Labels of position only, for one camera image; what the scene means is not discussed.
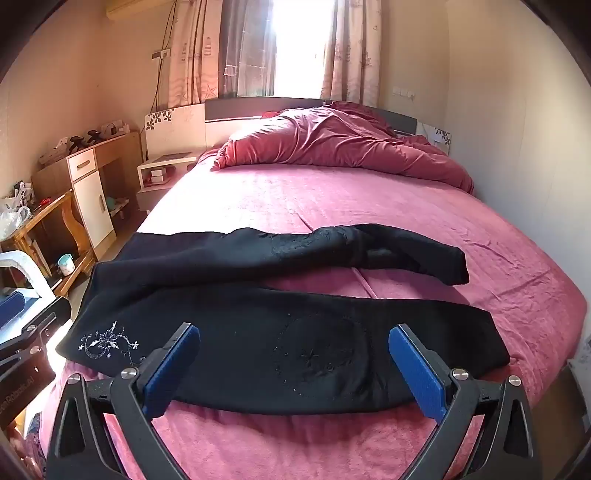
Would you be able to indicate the white wall power strip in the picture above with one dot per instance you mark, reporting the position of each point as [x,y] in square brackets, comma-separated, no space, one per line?
[161,53]

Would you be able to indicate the brown curtain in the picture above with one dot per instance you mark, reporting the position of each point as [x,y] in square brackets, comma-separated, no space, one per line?
[247,50]

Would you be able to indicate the bright window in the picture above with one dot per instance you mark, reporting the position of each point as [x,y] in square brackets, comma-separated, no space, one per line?
[302,46]

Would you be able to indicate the tissue box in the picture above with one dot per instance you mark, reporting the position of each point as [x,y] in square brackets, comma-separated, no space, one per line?
[54,154]

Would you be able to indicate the white plastic bag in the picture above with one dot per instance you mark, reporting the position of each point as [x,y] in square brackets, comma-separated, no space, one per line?
[13,219]

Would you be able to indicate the wooden desk with white cabinet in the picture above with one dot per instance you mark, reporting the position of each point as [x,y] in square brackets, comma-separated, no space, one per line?
[92,198]

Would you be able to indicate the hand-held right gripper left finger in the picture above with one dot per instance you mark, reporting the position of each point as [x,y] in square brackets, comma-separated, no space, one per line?
[171,369]

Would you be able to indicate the small box in nightstand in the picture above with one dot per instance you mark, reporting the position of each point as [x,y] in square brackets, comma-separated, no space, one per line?
[158,174]

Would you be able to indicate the dark grey headboard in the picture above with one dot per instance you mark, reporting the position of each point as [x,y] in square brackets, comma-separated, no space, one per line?
[231,108]

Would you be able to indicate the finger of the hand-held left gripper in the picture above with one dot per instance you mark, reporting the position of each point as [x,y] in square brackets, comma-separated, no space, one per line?
[48,314]
[16,307]

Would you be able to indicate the wooden side table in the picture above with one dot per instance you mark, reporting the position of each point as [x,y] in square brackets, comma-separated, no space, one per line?
[64,217]

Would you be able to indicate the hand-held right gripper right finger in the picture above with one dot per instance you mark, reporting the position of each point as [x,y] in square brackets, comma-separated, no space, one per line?
[418,374]

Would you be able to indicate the white box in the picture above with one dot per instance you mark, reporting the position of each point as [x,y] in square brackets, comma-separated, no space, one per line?
[114,128]

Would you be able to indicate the black embroidered pants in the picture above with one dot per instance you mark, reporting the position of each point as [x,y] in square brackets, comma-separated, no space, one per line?
[277,332]

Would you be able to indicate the white flower-print headboard panel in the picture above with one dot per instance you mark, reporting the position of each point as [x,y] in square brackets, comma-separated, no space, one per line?
[173,127]
[436,134]

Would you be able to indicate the teal cup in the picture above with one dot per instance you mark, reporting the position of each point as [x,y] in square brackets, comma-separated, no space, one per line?
[66,264]

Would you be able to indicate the bed with pink sheet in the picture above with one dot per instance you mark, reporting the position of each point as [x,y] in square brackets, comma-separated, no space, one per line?
[369,207]

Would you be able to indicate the beige patterned curtain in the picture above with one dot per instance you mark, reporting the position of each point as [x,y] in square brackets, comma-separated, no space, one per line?
[351,50]
[194,55]

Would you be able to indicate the white plastic chair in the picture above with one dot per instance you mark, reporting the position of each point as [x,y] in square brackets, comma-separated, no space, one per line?
[27,270]

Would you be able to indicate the white nightstand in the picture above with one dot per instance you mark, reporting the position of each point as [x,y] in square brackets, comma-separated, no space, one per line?
[154,196]

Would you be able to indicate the black desk ornament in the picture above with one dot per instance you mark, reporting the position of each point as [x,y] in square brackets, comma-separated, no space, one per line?
[85,141]

